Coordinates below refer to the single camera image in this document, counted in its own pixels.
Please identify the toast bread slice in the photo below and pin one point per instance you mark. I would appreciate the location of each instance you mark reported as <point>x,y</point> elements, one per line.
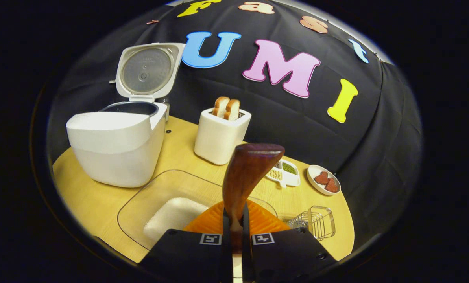
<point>232,110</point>
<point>220,106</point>

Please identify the white oval plate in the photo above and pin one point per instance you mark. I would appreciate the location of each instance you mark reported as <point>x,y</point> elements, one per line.
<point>312,177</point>

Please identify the white toaster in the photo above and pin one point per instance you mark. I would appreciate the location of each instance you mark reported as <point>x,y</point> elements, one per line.
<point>218,141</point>

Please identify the red meat slice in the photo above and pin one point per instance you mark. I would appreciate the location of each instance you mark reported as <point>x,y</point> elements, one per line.
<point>331,185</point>
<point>321,178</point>

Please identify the white rice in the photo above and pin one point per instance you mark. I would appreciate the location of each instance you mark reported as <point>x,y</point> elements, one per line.
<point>171,216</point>

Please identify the white divided bean dish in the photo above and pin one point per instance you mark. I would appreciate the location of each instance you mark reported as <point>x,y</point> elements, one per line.
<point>291,180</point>

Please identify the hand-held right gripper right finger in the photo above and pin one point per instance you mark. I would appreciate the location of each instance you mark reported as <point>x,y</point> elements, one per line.
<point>247,255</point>

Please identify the clear plastic rice container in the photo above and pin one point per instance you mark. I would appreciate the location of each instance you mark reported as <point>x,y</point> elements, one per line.
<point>159,184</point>

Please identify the white rice cooker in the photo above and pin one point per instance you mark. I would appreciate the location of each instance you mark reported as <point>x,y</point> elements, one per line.
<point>112,157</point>

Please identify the black backdrop cloth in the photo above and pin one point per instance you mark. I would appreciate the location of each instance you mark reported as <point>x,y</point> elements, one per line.
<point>376,157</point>

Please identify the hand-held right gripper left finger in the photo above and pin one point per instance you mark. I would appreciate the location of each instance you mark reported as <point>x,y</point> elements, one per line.
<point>226,251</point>

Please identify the brown wooden spoon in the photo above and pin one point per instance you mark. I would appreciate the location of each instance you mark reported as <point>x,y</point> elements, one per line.
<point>250,165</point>

